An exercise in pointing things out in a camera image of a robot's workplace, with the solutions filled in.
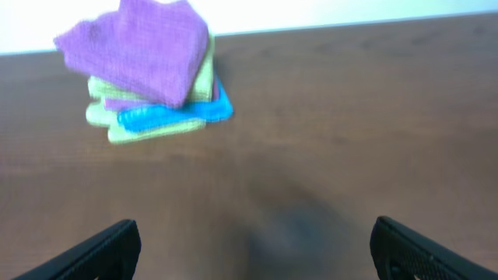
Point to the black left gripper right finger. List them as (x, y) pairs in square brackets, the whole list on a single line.
[(399, 252)]

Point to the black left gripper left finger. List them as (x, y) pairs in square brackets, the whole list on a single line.
[(112, 254)]

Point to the purple microfibre cloth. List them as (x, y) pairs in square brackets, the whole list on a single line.
[(147, 47)]

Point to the blue folded cloth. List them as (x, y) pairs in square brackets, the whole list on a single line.
[(156, 116)]

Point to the pink folded cloth in stack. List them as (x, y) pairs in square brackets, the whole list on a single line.
[(118, 105)]

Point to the green folded cloth on top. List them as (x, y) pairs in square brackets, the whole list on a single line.
[(201, 89)]

